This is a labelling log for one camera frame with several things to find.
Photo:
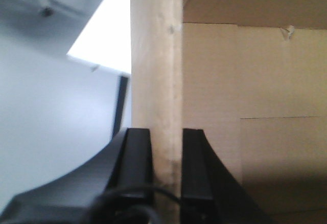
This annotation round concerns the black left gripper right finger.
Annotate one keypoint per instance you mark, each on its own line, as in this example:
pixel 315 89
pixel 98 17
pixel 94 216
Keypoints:
pixel 211 191

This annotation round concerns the dark table leg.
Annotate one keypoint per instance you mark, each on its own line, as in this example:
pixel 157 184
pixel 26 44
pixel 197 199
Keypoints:
pixel 120 104

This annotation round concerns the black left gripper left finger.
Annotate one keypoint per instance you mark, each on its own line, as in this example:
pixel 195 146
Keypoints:
pixel 125 162

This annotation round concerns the brown EcoFlow cardboard box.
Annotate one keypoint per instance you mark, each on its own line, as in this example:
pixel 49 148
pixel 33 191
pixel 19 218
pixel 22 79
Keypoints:
pixel 252 75

